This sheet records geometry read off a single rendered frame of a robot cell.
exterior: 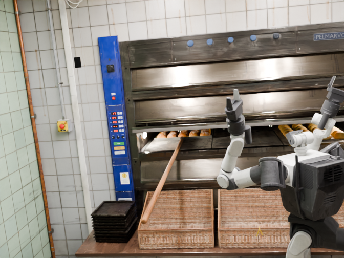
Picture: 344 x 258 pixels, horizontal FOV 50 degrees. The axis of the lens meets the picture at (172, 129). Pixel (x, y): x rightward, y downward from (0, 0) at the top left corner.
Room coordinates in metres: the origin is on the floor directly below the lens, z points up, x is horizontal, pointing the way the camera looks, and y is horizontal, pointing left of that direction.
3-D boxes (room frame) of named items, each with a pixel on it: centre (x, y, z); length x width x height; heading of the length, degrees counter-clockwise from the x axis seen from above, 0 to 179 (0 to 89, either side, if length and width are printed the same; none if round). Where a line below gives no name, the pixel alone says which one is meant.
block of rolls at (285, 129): (3.26, -1.23, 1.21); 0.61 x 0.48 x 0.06; 172
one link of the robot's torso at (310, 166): (1.79, -0.68, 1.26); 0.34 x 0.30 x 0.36; 113
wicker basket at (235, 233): (2.64, -0.57, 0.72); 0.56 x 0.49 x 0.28; 81
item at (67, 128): (3.09, 0.90, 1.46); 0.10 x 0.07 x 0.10; 82
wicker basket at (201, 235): (2.73, 0.01, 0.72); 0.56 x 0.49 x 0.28; 83
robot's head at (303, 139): (1.85, -0.66, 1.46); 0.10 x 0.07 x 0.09; 113
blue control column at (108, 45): (3.98, 0.31, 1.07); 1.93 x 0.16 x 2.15; 172
